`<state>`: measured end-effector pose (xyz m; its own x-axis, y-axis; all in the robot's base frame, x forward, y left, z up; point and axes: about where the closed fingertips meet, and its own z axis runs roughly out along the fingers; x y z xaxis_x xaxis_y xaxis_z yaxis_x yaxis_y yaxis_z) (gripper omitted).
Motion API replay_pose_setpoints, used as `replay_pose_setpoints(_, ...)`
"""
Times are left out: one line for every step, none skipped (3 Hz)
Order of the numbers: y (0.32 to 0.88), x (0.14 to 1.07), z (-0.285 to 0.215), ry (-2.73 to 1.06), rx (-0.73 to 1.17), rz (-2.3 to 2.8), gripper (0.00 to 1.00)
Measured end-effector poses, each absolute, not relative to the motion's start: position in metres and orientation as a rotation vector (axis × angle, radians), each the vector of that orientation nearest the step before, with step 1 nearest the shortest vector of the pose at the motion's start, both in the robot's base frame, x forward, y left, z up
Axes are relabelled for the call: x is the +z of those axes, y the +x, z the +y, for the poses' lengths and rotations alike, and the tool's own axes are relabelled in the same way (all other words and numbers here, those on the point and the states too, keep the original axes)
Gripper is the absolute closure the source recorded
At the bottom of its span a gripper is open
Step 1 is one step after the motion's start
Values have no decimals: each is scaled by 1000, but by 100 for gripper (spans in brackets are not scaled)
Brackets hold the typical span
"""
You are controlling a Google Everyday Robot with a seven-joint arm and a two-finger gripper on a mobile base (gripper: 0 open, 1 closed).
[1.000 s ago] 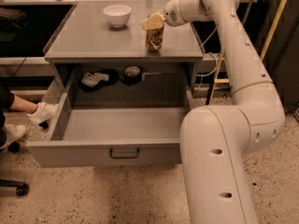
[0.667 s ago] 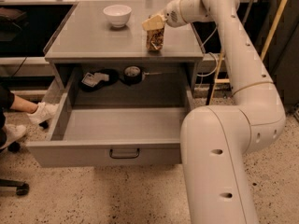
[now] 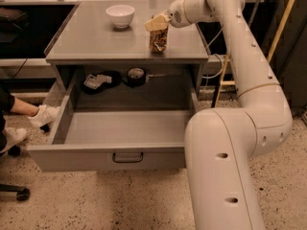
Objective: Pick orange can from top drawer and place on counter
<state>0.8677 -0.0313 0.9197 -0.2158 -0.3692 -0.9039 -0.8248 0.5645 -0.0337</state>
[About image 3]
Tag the white ceramic bowl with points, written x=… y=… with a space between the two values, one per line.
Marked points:
x=120 y=16

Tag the black office chair base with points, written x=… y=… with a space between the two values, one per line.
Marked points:
x=22 y=192

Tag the black pouch with white labels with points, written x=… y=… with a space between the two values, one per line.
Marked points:
x=96 y=83

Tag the white sneaker lower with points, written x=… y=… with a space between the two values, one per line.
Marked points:
x=11 y=137

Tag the orange soda can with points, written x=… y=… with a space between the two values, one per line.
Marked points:
x=158 y=41

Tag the yellow wooden wheeled frame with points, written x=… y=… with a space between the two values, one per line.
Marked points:
x=252 y=72

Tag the white sneaker upper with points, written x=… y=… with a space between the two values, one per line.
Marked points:
x=46 y=114

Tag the person's leg in black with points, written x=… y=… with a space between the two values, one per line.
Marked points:
x=10 y=103

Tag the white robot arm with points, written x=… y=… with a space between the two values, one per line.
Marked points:
x=219 y=141

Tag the black object on left shelf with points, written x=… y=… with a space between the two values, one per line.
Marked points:
x=12 y=23

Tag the white sneaker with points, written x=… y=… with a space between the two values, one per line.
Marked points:
x=11 y=137
x=46 y=114

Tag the black drawer handle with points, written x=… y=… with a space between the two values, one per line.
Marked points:
x=127 y=157

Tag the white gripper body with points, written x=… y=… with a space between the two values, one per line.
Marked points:
x=176 y=14

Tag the grey metal cabinet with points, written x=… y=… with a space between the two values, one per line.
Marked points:
x=90 y=44

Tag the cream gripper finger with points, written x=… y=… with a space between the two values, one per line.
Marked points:
x=157 y=23

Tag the black tape roll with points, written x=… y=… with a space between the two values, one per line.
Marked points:
x=136 y=76

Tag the grey open top drawer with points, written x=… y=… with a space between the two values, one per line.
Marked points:
x=85 y=139

